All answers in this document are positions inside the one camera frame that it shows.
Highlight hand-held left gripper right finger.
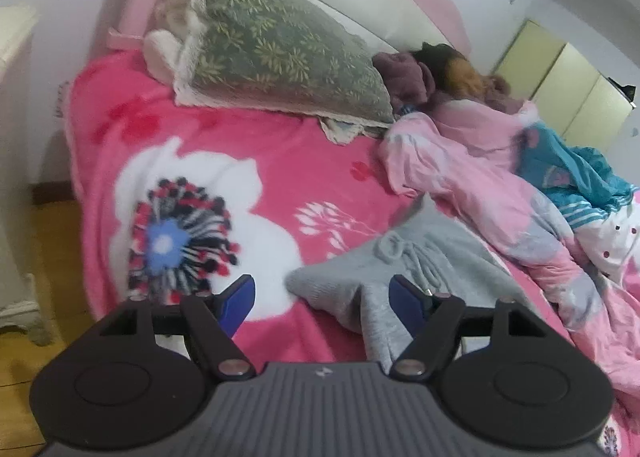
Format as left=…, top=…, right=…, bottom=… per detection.
left=389, top=274, right=543, bottom=382

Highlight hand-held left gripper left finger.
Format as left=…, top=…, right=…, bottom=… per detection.
left=100, top=274, right=257, bottom=380

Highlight grey drawstring pants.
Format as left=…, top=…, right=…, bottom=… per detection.
left=285, top=194, right=571, bottom=368

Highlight pink patterned quilt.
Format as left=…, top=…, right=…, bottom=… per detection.
left=377, top=99, right=640, bottom=398

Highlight white lace-edged pillow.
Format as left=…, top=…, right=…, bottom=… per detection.
left=320, top=114, right=388, bottom=144

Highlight pink floral blanket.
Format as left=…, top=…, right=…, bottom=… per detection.
left=62, top=49, right=640, bottom=457

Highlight teal patterned cloth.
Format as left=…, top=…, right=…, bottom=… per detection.
left=515, top=122, right=636, bottom=233

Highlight purple fuzzy cloth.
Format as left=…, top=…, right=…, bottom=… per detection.
left=372, top=52, right=436, bottom=112

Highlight brown and black plush toy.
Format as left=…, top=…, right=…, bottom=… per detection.
left=410, top=42, right=511, bottom=102

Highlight green floral pillow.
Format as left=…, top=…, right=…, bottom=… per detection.
left=172, top=0, right=396, bottom=125

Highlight pale yellow wardrobe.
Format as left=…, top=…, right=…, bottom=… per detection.
left=492, top=19, right=640, bottom=152

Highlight white nightstand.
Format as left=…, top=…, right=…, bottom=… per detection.
left=0, top=4, right=53, bottom=345

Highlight cream plush toy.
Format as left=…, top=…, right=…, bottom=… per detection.
left=142, top=0, right=201, bottom=82

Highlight small black object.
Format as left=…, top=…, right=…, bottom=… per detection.
left=607, top=77, right=638, bottom=100

